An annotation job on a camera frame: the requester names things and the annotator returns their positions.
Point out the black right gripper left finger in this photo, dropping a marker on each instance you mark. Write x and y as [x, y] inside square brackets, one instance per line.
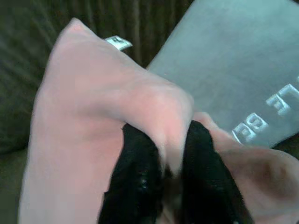
[135, 182]

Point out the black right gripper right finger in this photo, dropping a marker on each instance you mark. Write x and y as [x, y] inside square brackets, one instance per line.
[205, 186]

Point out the pink pillow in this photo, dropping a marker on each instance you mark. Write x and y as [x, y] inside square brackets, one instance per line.
[81, 93]

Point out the grey pillow white lettering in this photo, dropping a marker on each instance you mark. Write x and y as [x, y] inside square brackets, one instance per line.
[222, 58]

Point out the brown round plush sofa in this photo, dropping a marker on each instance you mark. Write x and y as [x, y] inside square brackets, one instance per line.
[23, 70]

